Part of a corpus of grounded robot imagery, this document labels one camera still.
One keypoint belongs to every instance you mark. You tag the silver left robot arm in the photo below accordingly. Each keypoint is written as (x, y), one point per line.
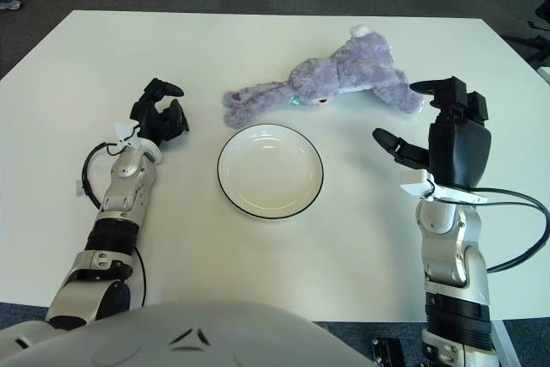
(124, 182)

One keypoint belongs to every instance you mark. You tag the white side table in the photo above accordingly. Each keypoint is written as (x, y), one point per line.
(545, 75)

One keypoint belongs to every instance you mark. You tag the silver robot torso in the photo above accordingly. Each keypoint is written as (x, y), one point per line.
(193, 341)

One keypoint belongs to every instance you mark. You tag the white table leg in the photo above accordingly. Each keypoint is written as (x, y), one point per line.
(507, 341)

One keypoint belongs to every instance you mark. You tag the purple plush bunny doll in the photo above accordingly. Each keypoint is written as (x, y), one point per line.
(339, 70)

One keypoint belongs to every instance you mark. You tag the black metal bracket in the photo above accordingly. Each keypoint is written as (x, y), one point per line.
(386, 352)

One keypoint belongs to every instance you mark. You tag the white sneaker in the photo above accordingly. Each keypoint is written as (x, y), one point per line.
(10, 5)

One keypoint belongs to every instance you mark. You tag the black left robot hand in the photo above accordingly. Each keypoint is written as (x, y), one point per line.
(152, 120)

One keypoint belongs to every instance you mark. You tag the white plate with black rim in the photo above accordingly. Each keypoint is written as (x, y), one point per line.
(270, 173)

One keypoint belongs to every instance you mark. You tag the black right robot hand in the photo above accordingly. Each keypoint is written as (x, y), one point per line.
(460, 148)

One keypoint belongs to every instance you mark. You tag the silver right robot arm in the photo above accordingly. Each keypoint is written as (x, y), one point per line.
(451, 255)

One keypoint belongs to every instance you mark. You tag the black office chair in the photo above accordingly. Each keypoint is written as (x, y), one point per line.
(542, 12)

